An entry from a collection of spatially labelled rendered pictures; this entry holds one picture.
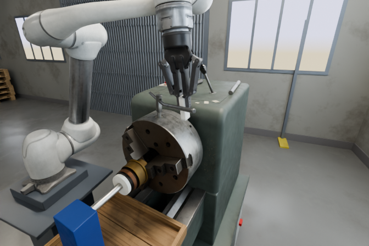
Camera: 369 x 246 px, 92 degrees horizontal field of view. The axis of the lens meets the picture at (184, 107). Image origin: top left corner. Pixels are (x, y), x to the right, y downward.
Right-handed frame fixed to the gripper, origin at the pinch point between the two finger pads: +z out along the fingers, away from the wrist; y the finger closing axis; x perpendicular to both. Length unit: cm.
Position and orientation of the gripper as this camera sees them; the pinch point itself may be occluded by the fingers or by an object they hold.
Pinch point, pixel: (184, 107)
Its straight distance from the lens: 51.2
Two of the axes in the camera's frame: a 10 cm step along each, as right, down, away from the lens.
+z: 1.0, 9.5, 2.9
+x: 4.7, -3.1, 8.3
